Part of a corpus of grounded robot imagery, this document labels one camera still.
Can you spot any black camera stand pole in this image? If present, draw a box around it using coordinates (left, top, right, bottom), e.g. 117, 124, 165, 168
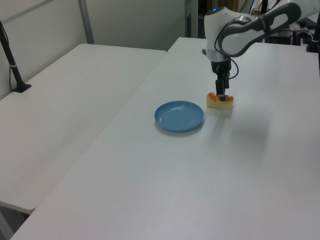
0, 19, 33, 94

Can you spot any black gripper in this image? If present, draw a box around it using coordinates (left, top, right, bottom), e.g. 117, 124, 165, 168
210, 58, 232, 103

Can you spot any bread with orange topping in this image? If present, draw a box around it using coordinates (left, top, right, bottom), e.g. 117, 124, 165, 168
206, 92, 236, 111

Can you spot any black equipment box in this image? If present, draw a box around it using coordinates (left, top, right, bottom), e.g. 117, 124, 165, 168
268, 27, 311, 47

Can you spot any black pole with clamp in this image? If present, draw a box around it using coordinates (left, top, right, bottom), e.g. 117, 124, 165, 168
305, 0, 320, 53

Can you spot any blue round plate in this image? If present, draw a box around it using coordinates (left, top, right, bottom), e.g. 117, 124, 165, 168
153, 100, 205, 133

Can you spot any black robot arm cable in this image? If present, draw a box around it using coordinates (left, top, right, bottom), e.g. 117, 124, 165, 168
214, 14, 273, 80

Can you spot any wide aluminium partition post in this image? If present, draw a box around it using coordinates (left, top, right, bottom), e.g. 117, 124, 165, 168
77, 0, 96, 45

